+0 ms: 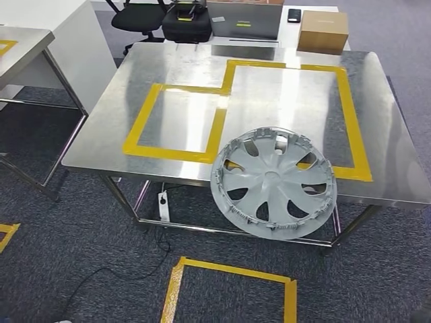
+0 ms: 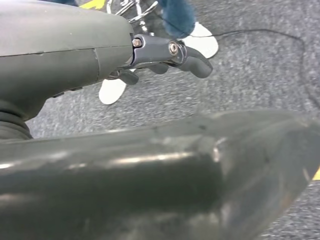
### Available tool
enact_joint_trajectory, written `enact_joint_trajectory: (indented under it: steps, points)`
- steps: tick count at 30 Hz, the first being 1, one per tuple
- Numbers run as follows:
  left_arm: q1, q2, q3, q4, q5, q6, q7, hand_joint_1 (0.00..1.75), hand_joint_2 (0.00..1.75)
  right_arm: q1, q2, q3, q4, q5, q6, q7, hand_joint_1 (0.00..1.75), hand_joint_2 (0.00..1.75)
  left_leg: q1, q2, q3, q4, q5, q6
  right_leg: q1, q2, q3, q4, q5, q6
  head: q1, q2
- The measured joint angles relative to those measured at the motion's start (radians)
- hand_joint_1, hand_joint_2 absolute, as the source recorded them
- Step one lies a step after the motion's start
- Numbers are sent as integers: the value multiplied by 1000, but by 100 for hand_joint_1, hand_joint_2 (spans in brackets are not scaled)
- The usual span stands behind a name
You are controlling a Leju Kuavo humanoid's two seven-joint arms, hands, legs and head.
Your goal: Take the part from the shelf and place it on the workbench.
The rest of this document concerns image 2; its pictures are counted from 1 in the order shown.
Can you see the chrome metal frame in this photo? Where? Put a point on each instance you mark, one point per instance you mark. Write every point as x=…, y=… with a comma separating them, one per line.
x=132, y=8

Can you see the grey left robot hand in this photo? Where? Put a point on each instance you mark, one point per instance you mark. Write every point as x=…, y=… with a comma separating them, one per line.
x=62, y=49

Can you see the person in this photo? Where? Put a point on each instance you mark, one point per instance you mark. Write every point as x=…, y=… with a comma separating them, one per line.
x=177, y=16

